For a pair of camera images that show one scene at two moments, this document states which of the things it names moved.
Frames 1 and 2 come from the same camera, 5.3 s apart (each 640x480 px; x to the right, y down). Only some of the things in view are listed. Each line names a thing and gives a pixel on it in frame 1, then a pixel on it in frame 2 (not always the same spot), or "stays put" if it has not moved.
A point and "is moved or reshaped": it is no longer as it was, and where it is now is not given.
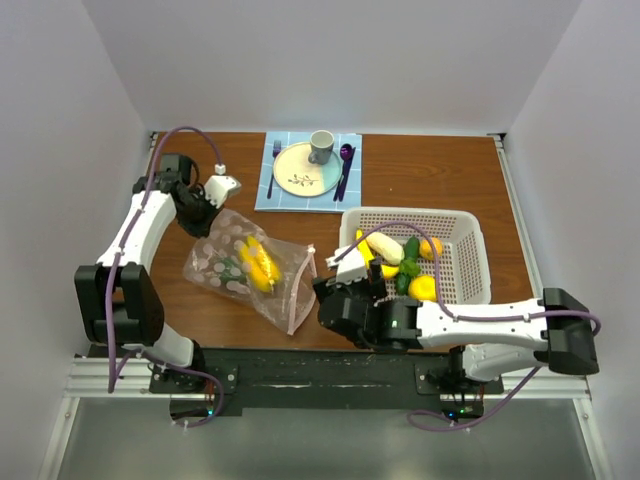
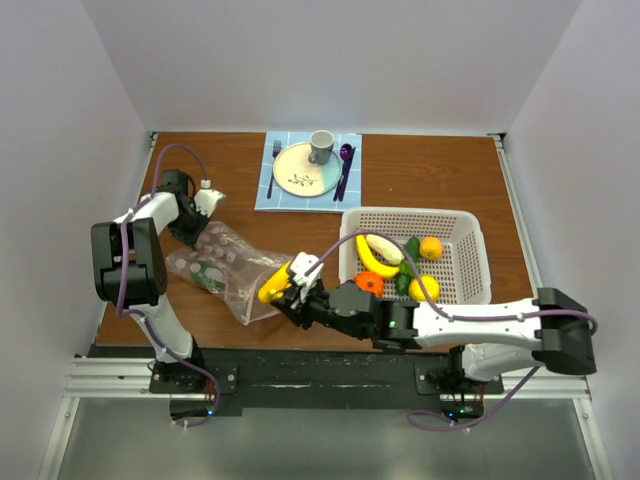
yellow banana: [264, 273] to [274, 286]
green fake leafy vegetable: [232, 272] to [210, 275]
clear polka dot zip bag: [240, 259] is moved or reshaped
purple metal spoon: [346, 152] stays put
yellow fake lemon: [423, 287] stays put
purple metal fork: [277, 145] stays put
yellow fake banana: [388, 272] stays put
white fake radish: [385, 247] stays put
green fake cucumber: [412, 248] stays put
